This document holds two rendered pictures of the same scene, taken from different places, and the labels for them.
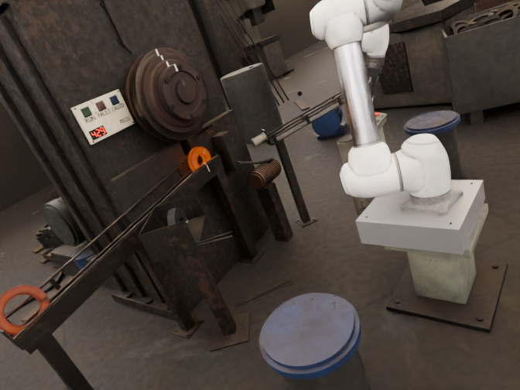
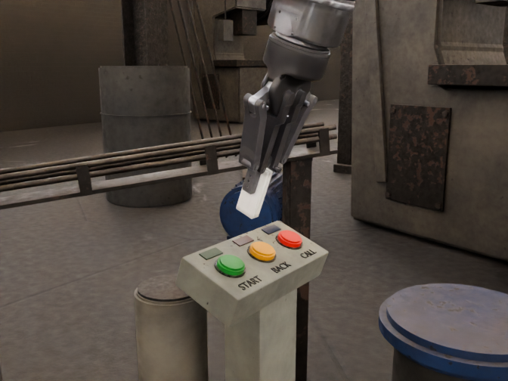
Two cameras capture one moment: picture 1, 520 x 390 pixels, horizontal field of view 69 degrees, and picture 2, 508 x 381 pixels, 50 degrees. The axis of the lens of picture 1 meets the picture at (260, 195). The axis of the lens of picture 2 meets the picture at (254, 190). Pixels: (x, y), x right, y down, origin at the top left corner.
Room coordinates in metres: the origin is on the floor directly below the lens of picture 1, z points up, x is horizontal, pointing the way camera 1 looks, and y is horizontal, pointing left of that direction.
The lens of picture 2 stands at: (1.28, -0.66, 0.88)
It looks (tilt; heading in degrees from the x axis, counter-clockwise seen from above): 13 degrees down; 354
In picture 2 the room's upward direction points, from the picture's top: straight up
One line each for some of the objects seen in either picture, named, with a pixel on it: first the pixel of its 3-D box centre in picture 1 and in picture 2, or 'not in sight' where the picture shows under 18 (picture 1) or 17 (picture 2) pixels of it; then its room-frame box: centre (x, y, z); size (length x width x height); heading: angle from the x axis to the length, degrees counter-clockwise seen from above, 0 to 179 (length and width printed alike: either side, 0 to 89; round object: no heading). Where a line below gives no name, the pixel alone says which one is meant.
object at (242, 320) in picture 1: (201, 278); not in sight; (1.50, 0.39, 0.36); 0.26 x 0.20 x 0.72; 171
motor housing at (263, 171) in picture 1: (275, 200); not in sight; (2.22, -0.08, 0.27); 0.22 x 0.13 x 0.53; 136
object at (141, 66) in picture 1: (171, 95); not in sight; (2.07, 0.25, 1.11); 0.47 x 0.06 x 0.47; 136
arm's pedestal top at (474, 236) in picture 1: (436, 226); not in sight; (1.27, -0.63, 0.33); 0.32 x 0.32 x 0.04; 43
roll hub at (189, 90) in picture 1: (183, 92); not in sight; (2.01, 0.18, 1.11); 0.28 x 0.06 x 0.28; 136
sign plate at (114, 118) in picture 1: (104, 116); not in sight; (1.90, 0.56, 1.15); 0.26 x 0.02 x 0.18; 136
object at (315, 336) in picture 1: (324, 372); not in sight; (0.90, 0.01, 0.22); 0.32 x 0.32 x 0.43
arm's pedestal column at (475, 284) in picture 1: (442, 260); not in sight; (1.27, -0.63, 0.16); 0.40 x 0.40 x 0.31; 43
